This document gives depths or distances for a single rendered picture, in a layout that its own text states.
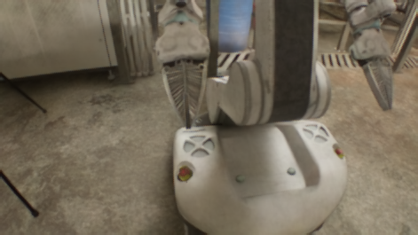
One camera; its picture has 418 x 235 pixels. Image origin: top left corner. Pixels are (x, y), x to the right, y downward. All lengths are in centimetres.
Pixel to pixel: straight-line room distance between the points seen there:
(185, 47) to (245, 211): 40
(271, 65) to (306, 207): 37
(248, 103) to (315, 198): 32
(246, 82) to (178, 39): 16
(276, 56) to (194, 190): 38
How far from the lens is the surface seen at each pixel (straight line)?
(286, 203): 61
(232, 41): 206
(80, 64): 175
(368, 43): 61
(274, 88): 49
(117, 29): 157
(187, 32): 43
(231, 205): 58
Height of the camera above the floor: 86
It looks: 39 degrees down
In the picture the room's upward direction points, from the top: straight up
